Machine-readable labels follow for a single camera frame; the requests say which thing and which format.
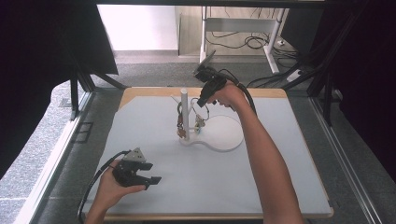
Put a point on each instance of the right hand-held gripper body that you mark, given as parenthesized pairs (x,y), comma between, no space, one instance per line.
(211,79)

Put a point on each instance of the person's right hand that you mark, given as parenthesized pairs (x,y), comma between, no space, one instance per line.
(230,95)

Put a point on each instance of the white power strip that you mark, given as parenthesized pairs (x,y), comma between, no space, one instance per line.
(294,75)

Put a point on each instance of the person's left hand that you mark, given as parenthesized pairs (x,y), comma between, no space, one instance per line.
(110,191)

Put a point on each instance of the aluminium rail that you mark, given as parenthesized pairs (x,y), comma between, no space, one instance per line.
(345,161)
(53,161)

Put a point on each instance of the dark floor outlet cover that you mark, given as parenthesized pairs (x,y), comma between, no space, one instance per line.
(83,132)

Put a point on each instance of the black metal stand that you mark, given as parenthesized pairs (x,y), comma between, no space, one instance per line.
(74,96)
(327,77)

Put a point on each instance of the white table mat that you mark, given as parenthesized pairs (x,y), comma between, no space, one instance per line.
(186,180)

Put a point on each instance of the white desk frame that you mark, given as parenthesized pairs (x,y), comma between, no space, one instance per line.
(238,24)

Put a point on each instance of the white key holder stand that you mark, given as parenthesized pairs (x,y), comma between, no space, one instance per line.
(224,133)

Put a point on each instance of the black curtain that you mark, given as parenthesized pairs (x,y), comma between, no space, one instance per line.
(367,77)
(37,62)

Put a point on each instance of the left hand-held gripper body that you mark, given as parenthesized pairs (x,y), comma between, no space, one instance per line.
(127,172)

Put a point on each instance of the white board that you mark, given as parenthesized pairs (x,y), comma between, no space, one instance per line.
(137,28)

